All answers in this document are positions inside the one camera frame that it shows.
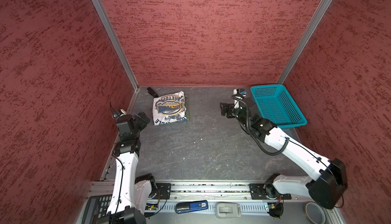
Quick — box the teal plastic basket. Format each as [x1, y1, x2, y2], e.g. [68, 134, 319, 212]
[250, 84, 308, 128]

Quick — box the white grey-trimmed tank top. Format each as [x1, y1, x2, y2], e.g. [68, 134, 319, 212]
[152, 91, 188, 126]

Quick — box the olive green tank top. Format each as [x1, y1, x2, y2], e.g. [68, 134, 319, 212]
[184, 96, 190, 122]

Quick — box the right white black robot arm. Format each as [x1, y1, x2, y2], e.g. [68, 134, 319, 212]
[220, 94, 348, 209]

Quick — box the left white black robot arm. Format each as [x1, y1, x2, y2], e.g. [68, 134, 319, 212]
[96, 109, 157, 224]

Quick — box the small black stapler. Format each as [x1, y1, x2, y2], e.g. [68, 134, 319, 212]
[147, 87, 159, 98]

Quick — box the left small circuit board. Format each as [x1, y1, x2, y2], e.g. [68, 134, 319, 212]
[145, 203, 159, 212]

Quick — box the black calculator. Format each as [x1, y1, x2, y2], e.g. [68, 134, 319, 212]
[81, 195, 112, 224]

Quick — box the blue black utility knife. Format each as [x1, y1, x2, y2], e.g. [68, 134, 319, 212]
[175, 200, 209, 214]

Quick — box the grey tape dispenser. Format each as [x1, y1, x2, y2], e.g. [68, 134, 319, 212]
[215, 202, 242, 219]

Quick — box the grey tape roll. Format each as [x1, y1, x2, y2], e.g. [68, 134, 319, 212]
[303, 202, 326, 224]

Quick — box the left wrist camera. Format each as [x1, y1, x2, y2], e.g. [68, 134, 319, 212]
[112, 109, 126, 120]

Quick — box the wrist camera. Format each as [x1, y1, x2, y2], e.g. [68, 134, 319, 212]
[112, 109, 126, 120]
[233, 88, 246, 109]

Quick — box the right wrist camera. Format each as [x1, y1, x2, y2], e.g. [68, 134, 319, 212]
[233, 88, 246, 109]

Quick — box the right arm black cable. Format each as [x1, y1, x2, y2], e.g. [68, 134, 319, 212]
[231, 94, 290, 157]

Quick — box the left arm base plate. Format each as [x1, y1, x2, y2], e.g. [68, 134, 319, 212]
[152, 183, 172, 200]

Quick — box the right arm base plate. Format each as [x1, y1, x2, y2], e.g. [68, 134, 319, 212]
[249, 183, 292, 200]

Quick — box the aluminium front rail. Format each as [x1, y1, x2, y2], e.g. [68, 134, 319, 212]
[87, 180, 335, 202]

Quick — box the left aluminium corner post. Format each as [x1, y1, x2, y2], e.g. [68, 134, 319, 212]
[81, 0, 139, 92]

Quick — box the aluminium corner post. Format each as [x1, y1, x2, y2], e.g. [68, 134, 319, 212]
[81, 0, 139, 92]
[276, 0, 333, 85]

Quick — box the right aluminium corner post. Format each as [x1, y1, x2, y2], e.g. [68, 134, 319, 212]
[276, 0, 333, 85]

